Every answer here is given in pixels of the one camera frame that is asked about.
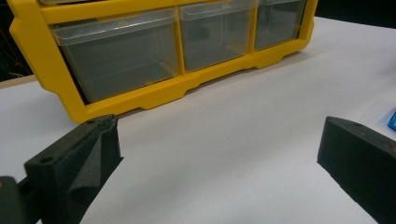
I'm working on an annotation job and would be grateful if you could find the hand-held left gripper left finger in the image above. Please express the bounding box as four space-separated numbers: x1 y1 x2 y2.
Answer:
23 114 125 224

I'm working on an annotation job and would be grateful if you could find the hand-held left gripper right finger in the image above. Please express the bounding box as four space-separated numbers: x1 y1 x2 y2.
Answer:
316 116 396 224

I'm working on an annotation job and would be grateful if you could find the blue translucent plastic case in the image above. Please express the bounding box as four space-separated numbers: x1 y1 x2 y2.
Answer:
387 109 396 132

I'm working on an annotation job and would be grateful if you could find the yellow and black organizer cabinet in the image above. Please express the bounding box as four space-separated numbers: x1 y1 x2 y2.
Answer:
7 0 319 124

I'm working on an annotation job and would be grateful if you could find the set of clear plastic drawers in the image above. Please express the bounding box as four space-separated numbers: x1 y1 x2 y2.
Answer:
37 0 308 104

